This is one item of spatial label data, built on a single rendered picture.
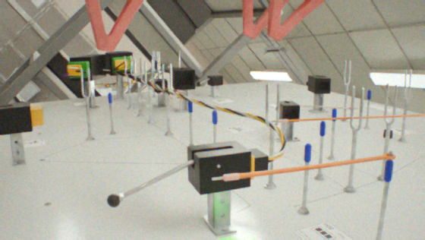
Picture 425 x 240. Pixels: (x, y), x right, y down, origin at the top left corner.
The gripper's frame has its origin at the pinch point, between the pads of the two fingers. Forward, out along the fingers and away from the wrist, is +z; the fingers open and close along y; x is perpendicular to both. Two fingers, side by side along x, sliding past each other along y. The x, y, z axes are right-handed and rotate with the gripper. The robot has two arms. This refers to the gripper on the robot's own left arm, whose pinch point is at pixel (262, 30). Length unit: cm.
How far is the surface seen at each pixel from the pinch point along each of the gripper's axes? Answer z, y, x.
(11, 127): 25.5, 29.8, 20.9
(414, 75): -79, 214, -268
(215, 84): 6, 73, -28
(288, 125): 8.4, 26.5, -25.6
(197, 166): 15.2, -1.3, 1.5
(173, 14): -13, 107, -16
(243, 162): 13.3, -1.9, -2.8
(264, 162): 12.7, -1.4, -5.5
